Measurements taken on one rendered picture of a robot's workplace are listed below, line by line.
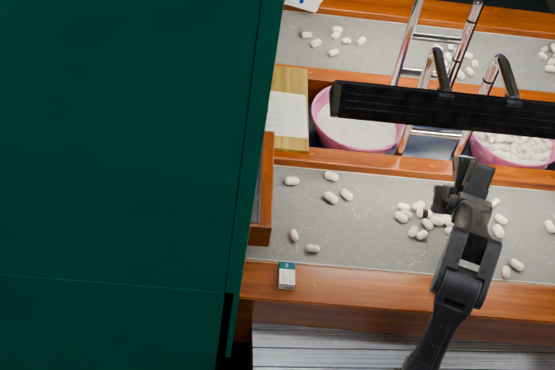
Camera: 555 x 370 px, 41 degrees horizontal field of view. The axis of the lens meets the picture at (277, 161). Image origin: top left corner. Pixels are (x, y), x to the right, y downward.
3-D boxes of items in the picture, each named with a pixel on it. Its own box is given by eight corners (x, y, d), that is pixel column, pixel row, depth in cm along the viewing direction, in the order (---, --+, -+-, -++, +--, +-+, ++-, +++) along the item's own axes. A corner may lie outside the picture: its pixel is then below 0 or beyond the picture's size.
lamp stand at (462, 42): (443, 123, 217) (493, -6, 185) (376, 116, 215) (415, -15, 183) (434, 81, 230) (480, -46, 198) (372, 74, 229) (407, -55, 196)
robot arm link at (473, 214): (456, 185, 155) (452, 237, 127) (497, 199, 154) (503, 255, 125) (436, 235, 159) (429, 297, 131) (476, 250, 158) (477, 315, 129)
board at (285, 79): (308, 154, 189) (309, 151, 188) (249, 149, 188) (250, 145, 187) (306, 71, 211) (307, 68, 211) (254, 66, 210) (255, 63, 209)
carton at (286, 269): (293, 290, 160) (295, 285, 158) (277, 288, 160) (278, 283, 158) (293, 267, 164) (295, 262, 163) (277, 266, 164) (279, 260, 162)
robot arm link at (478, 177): (461, 157, 163) (465, 157, 151) (499, 169, 162) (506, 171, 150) (443, 206, 164) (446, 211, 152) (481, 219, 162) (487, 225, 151)
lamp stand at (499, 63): (464, 230, 189) (528, 101, 157) (388, 223, 188) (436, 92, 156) (453, 175, 203) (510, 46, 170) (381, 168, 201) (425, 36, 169)
